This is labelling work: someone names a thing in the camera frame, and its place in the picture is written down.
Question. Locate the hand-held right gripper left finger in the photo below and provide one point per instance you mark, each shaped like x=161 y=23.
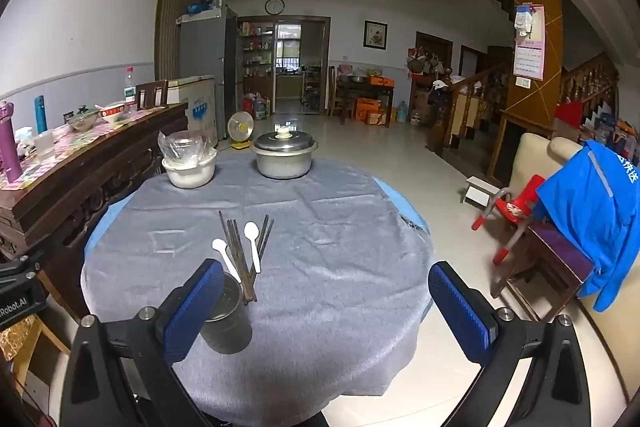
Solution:
x=195 y=312

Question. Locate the blue water jug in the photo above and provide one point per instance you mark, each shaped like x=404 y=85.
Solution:
x=260 y=108

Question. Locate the brown door curtain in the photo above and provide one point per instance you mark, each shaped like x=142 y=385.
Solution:
x=175 y=17

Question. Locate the white chest freezer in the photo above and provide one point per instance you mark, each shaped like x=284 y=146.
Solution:
x=200 y=107

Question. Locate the small yellow fan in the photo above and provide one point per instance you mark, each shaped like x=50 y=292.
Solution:
x=240 y=125

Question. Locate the blue jacket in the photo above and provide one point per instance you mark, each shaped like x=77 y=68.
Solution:
x=590 y=207

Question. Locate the wooden stair railing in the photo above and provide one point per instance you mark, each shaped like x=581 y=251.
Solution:
x=470 y=97

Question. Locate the glass bowl with lid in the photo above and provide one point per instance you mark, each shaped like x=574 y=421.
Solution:
x=84 y=119

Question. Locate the grey refrigerator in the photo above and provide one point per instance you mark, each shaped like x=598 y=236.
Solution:
x=205 y=47

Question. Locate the blue table cover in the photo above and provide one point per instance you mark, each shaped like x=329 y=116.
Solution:
x=410 y=209

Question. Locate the metal cooking pot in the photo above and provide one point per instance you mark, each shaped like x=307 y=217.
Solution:
x=285 y=164

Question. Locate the dark wooden side table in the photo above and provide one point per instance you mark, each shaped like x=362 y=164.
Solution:
x=350 y=89

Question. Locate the wooden stool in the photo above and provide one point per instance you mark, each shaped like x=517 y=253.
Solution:
x=50 y=339

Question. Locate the red plastic chair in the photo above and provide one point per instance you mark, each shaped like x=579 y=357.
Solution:
x=515 y=207

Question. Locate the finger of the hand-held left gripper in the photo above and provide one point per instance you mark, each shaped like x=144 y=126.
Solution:
x=17 y=267
x=20 y=307

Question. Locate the white inner cooker pot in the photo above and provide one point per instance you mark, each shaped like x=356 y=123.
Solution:
x=190 y=176

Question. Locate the clear water jug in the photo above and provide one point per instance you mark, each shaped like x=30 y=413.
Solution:
x=401 y=113

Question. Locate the flat orange box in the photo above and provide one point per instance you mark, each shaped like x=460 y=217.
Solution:
x=382 y=81

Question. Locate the round wall clock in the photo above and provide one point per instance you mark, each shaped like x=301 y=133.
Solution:
x=274 y=6

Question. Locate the translucent plastic container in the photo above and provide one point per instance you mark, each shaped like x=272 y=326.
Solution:
x=44 y=143

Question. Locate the dark carved wooden sideboard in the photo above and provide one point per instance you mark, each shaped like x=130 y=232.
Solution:
x=75 y=192

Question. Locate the metal utensil holder cup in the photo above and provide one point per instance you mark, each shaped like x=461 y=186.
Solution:
x=230 y=324

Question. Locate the grey tablecloth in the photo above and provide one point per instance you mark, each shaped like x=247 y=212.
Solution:
x=325 y=257

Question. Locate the dark wooden chair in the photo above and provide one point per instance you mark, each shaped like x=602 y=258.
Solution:
x=150 y=94

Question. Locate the pink wall calendar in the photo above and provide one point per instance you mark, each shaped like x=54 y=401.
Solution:
x=529 y=57

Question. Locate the white bowl with red pattern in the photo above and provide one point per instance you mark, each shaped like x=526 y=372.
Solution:
x=114 y=113

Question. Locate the white step stool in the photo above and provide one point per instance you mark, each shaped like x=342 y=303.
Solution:
x=480 y=188

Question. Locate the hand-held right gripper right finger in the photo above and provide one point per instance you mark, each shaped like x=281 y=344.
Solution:
x=460 y=317

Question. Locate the purple thermos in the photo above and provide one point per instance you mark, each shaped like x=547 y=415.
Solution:
x=9 y=147

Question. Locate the framed wall picture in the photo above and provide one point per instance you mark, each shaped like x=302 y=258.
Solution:
x=375 y=35

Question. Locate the orange gift box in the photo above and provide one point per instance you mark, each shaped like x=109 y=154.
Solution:
x=378 y=113
x=362 y=108

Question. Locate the kitchen shelf cabinet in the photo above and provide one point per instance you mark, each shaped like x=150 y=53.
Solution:
x=255 y=57

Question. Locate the cream sofa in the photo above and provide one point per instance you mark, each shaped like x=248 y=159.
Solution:
x=530 y=157

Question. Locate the metal pot lid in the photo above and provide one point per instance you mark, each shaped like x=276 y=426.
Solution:
x=295 y=143

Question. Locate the clear bottle with red cap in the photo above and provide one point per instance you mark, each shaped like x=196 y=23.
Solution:
x=129 y=89

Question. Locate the blue thermos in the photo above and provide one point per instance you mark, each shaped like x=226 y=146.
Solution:
x=40 y=117

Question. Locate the wooden pillar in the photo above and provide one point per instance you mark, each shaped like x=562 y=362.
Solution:
x=532 y=57

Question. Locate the pink patterned runner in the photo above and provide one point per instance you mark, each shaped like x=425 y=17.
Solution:
x=75 y=138

